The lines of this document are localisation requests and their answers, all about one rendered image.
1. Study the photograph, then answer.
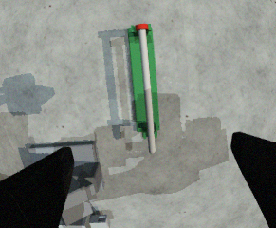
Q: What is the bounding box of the grey pin with red head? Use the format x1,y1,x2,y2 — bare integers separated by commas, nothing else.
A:
137,24,156,155

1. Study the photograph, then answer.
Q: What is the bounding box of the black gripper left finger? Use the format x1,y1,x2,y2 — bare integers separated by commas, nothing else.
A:
0,147,74,228

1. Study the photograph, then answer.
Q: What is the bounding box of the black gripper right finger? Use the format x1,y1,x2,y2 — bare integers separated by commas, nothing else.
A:
231,132,276,228

